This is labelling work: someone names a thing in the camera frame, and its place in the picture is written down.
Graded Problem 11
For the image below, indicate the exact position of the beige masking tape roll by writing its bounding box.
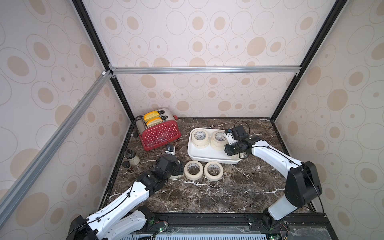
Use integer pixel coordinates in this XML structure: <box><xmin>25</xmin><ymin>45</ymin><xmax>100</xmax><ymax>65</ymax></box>
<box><xmin>169</xmin><ymin>174</ymin><xmax>184</xmax><ymax>180</ymax></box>
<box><xmin>204</xmin><ymin>162</ymin><xmax>224</xmax><ymax>182</ymax></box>
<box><xmin>184</xmin><ymin>161</ymin><xmax>204</xmax><ymax>181</ymax></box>
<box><xmin>191</xmin><ymin>130</ymin><xmax>210</xmax><ymax>149</ymax></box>
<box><xmin>210</xmin><ymin>131</ymin><xmax>228</xmax><ymax>151</ymax></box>

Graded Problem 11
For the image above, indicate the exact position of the white rectangular storage tray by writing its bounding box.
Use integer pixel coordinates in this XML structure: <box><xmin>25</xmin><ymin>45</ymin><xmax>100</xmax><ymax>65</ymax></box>
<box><xmin>188</xmin><ymin>128</ymin><xmax>241</xmax><ymax>165</ymax></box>

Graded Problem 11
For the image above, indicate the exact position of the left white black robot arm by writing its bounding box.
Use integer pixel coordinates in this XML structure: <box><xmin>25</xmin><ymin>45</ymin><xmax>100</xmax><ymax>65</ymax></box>
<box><xmin>66</xmin><ymin>154</ymin><xmax>184</xmax><ymax>240</ymax></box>

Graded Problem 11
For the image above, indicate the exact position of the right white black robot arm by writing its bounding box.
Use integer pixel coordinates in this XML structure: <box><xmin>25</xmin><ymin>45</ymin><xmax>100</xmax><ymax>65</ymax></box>
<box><xmin>225</xmin><ymin>125</ymin><xmax>323</xmax><ymax>225</ymax></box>

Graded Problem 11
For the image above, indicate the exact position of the red polka dot toaster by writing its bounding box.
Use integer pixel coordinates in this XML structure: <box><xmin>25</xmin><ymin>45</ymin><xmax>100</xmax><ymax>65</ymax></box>
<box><xmin>135</xmin><ymin>108</ymin><xmax>181</xmax><ymax>151</ymax></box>

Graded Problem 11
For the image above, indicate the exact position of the small dark spice bottle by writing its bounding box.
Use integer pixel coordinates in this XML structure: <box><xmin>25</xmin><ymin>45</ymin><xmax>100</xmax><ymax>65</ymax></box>
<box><xmin>122</xmin><ymin>161</ymin><xmax>135</xmax><ymax>173</ymax></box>

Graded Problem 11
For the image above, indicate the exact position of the yellow toast slice front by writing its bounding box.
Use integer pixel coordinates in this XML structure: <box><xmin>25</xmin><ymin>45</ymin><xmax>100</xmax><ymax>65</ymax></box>
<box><xmin>146</xmin><ymin>117</ymin><xmax>163</xmax><ymax>128</ymax></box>

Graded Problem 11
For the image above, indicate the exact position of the yellow toast slice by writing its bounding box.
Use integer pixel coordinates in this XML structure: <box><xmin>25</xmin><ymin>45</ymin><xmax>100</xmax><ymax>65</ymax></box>
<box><xmin>143</xmin><ymin>111</ymin><xmax>163</xmax><ymax>122</ymax></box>
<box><xmin>146</xmin><ymin>117</ymin><xmax>163</xmax><ymax>128</ymax></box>

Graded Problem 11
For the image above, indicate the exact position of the yellow toast slice rear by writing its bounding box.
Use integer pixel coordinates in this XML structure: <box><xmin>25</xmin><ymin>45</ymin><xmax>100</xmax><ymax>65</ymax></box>
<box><xmin>143</xmin><ymin>111</ymin><xmax>163</xmax><ymax>122</ymax></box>

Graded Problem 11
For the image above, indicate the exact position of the left diagonal aluminium bar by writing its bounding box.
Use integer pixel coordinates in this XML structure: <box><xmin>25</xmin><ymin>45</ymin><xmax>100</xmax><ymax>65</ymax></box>
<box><xmin>1</xmin><ymin>70</ymin><xmax>112</xmax><ymax>227</ymax></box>

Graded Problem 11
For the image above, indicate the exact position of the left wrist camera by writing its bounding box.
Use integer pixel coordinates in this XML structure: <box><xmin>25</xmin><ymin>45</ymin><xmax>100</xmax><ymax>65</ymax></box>
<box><xmin>166</xmin><ymin>144</ymin><xmax>176</xmax><ymax>155</ymax></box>

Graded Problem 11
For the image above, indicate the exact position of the horizontal aluminium frame bar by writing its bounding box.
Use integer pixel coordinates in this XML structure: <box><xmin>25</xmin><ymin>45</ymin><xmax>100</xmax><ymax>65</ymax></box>
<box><xmin>112</xmin><ymin>66</ymin><xmax>301</xmax><ymax>75</ymax></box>

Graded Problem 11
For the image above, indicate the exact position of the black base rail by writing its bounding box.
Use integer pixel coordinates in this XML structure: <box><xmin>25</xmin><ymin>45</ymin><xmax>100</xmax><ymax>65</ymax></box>
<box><xmin>79</xmin><ymin>212</ymin><xmax>338</xmax><ymax>240</ymax></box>

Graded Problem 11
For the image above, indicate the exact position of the black left corner post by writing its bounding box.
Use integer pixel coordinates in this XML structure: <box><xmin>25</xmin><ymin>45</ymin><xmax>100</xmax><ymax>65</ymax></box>
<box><xmin>71</xmin><ymin>0</ymin><xmax>135</xmax><ymax>122</ymax></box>

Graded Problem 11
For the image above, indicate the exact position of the black corner post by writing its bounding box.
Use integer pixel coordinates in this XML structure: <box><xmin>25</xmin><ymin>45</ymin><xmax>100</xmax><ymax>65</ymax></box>
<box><xmin>71</xmin><ymin>0</ymin><xmax>135</xmax><ymax>122</ymax></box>
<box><xmin>271</xmin><ymin>0</ymin><xmax>348</xmax><ymax>123</ymax></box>

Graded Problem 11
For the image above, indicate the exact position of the black right corner post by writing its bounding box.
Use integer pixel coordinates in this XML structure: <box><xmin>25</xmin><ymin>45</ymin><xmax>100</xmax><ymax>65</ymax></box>
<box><xmin>271</xmin><ymin>0</ymin><xmax>348</xmax><ymax>123</ymax></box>

